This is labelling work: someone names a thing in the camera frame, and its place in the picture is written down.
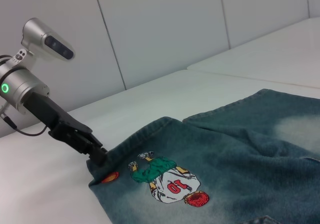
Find blue denim shorts with embroidery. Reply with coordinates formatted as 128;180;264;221
86;88;320;224

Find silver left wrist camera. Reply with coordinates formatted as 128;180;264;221
20;17;76;62

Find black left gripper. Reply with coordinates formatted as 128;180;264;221
23;91;109;165

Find brown left gripper cable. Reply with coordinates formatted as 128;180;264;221
0;112;49;136

